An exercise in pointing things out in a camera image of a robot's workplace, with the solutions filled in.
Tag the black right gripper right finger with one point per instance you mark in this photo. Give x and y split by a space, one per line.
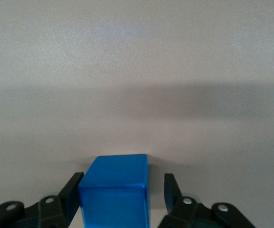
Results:
186 211

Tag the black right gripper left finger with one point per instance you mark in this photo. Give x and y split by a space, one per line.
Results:
46 211

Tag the blue cube block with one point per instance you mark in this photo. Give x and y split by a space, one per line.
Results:
115 190

